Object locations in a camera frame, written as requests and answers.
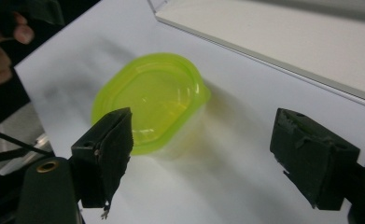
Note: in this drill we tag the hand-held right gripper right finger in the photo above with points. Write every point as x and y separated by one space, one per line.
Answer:
314 158

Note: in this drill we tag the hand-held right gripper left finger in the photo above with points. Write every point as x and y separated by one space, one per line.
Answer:
105 155

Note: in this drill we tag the clear container green lid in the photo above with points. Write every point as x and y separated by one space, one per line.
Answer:
152 96

